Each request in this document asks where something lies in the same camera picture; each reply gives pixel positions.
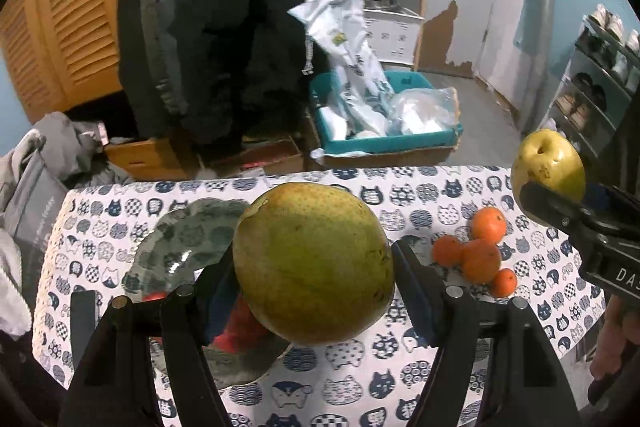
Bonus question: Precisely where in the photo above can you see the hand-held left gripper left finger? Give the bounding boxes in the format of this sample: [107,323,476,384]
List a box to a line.
[65,247,247,427]

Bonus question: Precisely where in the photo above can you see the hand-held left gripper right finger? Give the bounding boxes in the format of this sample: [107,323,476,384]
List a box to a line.
[391,239,583,427]

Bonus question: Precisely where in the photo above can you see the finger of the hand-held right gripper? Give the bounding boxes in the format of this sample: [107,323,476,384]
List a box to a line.
[520,181,601,230]
[582,183,640,224]

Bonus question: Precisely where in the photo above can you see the red apple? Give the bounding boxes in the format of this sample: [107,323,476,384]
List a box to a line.
[212,297,273,353]

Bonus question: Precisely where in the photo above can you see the small yellow pear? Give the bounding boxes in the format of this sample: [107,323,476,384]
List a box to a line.
[511,130,586,208]

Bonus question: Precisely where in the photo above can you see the large orange mandarin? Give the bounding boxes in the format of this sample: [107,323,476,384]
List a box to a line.
[461,239,502,284]

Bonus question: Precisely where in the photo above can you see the green glass bowl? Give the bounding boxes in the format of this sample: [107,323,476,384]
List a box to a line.
[121,198,296,390]

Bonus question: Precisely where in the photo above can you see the tiny orange mandarin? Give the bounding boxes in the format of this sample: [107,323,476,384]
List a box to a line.
[490,268,517,299]

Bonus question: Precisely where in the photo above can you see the large yellow-green pear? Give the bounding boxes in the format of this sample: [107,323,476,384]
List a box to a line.
[232,182,396,347]

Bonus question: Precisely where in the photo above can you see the person's right hand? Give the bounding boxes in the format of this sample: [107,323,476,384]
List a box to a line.
[587,294,640,408]

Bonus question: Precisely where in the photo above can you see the cat print tablecloth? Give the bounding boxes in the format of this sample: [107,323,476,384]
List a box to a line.
[32,164,603,427]

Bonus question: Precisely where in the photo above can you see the group of assorted shoes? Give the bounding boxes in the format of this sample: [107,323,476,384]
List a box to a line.
[547,4,640,132]

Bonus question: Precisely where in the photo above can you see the metal shoe rack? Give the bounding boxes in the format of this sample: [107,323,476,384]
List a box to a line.
[542,14,640,158]

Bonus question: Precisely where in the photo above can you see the black rectangular object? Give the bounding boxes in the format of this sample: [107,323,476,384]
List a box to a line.
[70,289,98,358]

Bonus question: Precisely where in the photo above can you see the cardboard box with red contents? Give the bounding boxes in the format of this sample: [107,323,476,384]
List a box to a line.
[207,138,306,178]

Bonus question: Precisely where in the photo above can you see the clear plastic bag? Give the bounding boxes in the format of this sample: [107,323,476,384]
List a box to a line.
[390,87,461,135]

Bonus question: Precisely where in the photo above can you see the wooden drawer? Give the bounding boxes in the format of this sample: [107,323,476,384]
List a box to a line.
[104,137,188,180]

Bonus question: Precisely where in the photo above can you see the grey vertical pipe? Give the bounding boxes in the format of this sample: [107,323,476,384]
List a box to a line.
[520,0,556,132]

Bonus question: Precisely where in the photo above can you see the teal plastic basket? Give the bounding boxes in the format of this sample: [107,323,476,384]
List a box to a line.
[307,69,463,155]

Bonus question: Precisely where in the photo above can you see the grey printed bag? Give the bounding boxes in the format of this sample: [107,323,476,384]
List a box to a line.
[5,152,68,253]

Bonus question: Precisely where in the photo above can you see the dark grey garment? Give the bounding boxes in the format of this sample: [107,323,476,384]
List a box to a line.
[35,112,133,188]

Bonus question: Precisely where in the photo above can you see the white plastic basket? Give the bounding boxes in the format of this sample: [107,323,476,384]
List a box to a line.
[362,7,426,70]

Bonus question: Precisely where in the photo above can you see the white printed bag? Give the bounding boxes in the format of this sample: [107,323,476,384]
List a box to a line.
[287,0,396,138]

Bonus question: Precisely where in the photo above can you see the black hanging coat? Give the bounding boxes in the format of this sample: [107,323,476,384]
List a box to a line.
[117,0,326,158]

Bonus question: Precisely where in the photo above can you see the grey hanging jacket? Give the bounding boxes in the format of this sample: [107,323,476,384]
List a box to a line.
[134,0,173,118]

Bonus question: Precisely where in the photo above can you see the wooden louvered wardrobe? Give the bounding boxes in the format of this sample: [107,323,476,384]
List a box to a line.
[0,0,136,122]

